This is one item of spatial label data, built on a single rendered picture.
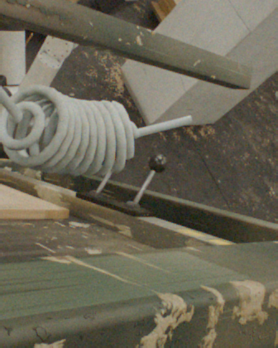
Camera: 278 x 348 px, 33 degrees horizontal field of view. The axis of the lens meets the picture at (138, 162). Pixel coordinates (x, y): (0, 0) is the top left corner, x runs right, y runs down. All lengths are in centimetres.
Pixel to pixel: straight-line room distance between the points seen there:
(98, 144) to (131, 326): 17
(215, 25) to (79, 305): 318
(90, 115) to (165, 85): 321
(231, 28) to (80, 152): 297
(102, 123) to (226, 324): 17
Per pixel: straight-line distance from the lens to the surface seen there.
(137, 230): 88
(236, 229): 103
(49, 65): 125
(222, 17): 335
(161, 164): 94
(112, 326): 24
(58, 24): 29
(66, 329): 23
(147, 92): 369
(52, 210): 97
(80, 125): 36
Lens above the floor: 205
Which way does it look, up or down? 37 degrees down
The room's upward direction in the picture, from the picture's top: 49 degrees clockwise
